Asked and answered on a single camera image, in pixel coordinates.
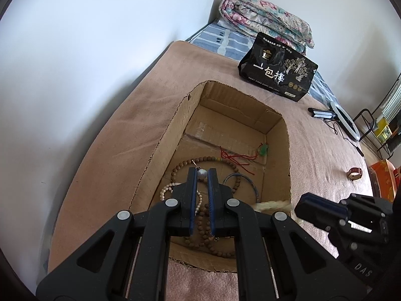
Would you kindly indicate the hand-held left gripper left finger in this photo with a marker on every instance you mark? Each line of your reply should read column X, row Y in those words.
column 191, row 200

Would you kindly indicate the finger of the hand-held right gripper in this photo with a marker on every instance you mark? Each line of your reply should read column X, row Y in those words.
column 322, row 201
column 313, row 216

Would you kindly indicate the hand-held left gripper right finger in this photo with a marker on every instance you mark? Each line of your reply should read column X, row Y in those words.
column 213, row 200

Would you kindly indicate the single white pearl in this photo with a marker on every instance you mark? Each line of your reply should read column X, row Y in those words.
column 202, row 174

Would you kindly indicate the blue bangle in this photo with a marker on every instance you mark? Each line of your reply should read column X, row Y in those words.
column 254, row 185

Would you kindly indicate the cardboard box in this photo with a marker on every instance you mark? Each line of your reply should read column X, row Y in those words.
column 225, row 106

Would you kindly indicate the orange covered bench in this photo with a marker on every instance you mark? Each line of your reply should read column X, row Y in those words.
column 380, row 175

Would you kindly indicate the yellow crate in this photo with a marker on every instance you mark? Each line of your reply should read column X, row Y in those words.
column 383, row 130

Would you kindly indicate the black clothes rack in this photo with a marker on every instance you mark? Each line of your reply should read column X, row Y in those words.
column 365, row 113

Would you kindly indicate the striped towel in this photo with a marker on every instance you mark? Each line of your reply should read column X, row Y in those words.
column 391, row 106

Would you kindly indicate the brown blanket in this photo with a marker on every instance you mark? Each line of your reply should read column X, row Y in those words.
column 175, row 69

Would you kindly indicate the black snack bag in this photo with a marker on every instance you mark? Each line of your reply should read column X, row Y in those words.
column 275, row 69

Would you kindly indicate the blue patterned bed sheet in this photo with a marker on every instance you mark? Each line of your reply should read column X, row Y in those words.
column 213, row 34

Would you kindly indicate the folded floral quilt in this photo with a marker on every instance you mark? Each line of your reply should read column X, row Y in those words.
column 266, row 15

